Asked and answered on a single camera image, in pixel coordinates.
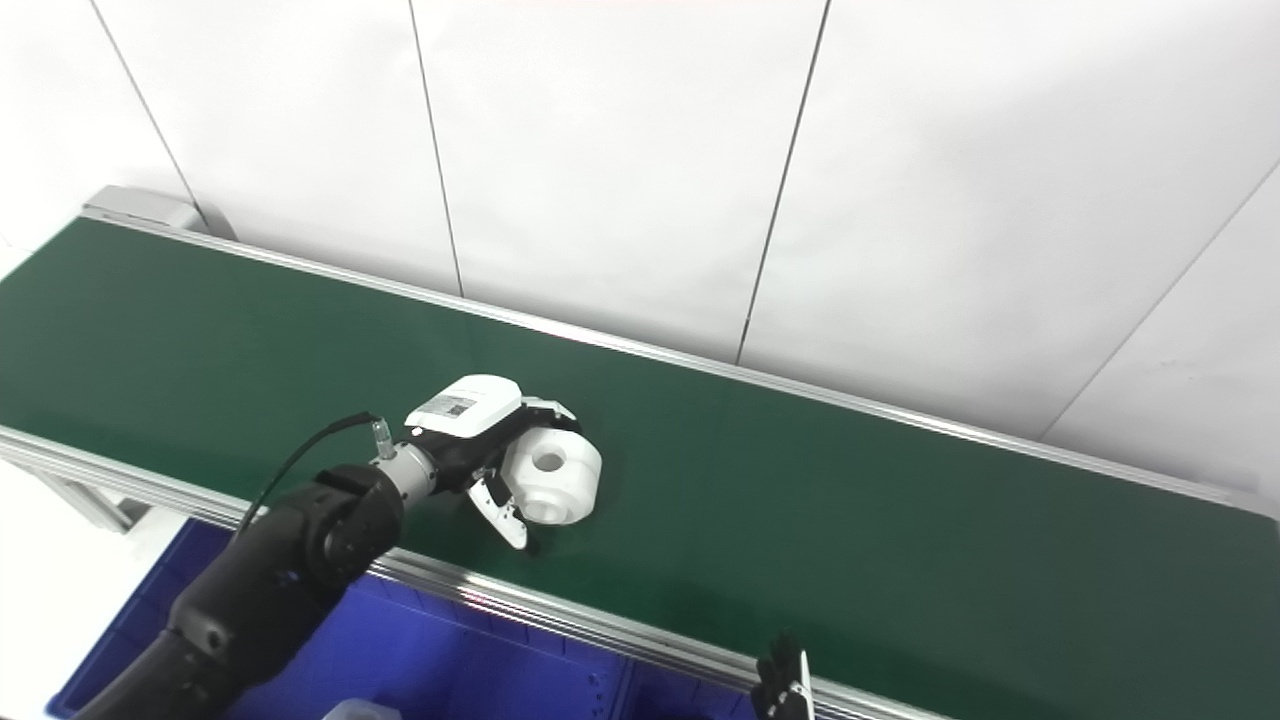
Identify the green conveyor belt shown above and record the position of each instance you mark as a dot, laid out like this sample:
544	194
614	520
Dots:
450	585
850	500

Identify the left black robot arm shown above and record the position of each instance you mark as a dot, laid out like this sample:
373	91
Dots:
280	570

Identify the white blocky part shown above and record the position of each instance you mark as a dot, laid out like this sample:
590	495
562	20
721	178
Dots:
362	711

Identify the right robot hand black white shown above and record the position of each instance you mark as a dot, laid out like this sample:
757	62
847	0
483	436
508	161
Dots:
785	690

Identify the blue plastic bin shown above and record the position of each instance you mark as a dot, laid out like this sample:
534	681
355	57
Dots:
450	660
690	700

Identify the grey conveyor end housing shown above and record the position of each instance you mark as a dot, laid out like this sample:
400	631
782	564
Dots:
150	208

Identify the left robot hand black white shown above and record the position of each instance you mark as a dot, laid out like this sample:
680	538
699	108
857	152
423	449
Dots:
465	410

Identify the white cylindrical part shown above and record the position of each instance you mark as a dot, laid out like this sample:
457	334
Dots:
555	480

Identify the aluminium conveyor support leg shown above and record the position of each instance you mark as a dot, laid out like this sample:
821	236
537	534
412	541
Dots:
90	500

